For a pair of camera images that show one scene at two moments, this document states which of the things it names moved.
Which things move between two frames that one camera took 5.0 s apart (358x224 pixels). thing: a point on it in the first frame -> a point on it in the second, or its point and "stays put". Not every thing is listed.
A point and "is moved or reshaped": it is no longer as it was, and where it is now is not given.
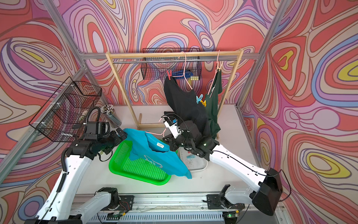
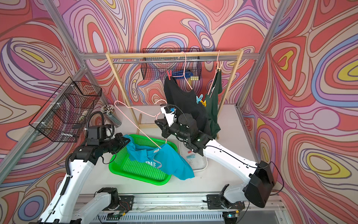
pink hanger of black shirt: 184,71 stays put
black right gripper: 171,139 -> 165,129
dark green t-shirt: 211,105 stays put
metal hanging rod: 148,61 stays put
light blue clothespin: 198,99 stays put
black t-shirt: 187,104 stays put
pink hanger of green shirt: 216,71 stays put
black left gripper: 117,138 -> 120,138
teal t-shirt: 149,147 is moved or reshaped
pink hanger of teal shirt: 162,133 -> 116,102
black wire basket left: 69,108 stays put
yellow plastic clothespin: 204,103 stays put
